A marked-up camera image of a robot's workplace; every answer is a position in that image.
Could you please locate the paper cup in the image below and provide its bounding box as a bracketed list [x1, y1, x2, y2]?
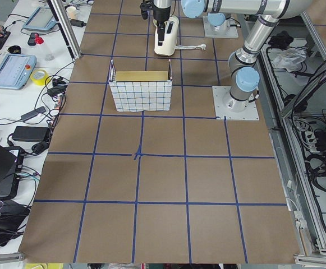
[66, 6, 78, 20]

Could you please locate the aluminium frame post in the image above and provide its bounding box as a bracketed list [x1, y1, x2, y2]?
[47, 0, 81, 60]

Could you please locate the yellow tape roll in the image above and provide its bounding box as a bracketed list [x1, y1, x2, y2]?
[30, 69, 48, 86]

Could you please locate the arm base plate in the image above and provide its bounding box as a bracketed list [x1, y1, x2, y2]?
[212, 86, 259, 121]
[203, 13, 238, 39]

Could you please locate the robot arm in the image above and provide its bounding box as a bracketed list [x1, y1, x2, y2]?
[181, 0, 312, 112]
[207, 13, 232, 34]

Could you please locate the black power adapter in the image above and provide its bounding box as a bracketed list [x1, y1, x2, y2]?
[12, 126, 49, 142]

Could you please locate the blue teach pendant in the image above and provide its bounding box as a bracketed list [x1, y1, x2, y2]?
[0, 54, 36, 90]
[22, 7, 56, 32]

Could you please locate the white power cable with plug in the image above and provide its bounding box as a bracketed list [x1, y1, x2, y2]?
[175, 43, 208, 52]

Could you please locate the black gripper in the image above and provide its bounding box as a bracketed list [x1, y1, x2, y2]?
[153, 8, 169, 46]

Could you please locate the white toaster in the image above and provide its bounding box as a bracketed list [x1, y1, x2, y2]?
[153, 15, 179, 56]

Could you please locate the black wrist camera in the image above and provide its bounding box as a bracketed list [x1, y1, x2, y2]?
[140, 0, 153, 20]

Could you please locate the spray bottle red cap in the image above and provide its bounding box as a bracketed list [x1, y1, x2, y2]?
[34, 34, 54, 61]

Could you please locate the wire basket with wooden shelf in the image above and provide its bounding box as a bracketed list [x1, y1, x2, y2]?
[108, 61, 173, 113]

